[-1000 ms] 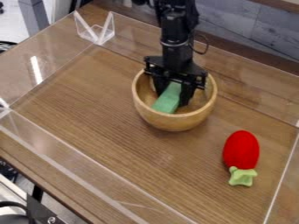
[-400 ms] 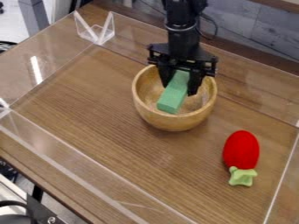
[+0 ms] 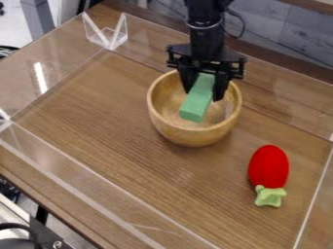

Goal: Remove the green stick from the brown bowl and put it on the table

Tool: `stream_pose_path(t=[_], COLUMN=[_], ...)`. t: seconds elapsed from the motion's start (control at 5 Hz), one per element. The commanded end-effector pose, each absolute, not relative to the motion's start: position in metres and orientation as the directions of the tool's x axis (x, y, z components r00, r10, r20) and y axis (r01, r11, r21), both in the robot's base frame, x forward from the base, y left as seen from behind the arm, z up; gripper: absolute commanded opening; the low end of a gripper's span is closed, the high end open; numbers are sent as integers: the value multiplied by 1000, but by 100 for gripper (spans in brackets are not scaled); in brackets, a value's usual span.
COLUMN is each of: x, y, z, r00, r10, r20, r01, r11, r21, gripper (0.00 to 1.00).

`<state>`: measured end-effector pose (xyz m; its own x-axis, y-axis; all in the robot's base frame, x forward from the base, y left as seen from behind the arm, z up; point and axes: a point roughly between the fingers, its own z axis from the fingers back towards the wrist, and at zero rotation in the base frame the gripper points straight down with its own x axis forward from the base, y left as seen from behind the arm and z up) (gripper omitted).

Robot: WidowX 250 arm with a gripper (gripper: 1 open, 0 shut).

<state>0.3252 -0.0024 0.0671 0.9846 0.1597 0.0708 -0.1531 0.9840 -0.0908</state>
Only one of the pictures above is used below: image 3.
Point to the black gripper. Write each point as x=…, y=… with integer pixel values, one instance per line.
x=206, y=55

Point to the brown wooden bowl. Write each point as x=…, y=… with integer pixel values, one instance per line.
x=166, y=96

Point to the green foam stick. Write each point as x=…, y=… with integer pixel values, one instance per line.
x=200, y=97

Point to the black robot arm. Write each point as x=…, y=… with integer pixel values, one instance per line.
x=206, y=12

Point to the red plush strawberry toy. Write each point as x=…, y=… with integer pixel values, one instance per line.
x=268, y=175

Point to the grey metal post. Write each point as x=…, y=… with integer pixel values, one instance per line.
x=38, y=17

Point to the black clamp with cable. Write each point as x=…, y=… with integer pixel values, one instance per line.
x=40, y=237

